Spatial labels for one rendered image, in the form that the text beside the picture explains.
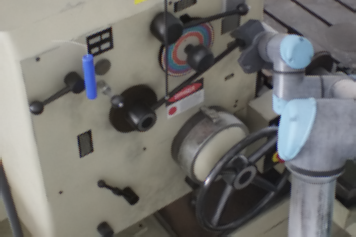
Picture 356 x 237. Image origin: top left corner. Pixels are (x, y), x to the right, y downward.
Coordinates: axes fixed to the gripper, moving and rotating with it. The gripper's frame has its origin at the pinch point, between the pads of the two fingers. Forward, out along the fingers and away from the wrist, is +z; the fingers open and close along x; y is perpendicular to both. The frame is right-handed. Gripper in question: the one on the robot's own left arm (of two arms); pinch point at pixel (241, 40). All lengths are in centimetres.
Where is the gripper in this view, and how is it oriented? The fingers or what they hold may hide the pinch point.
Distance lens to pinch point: 197.6
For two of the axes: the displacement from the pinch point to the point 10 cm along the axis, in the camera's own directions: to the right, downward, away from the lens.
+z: -3.7, -1.7, 9.1
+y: 7.7, -6.1, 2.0
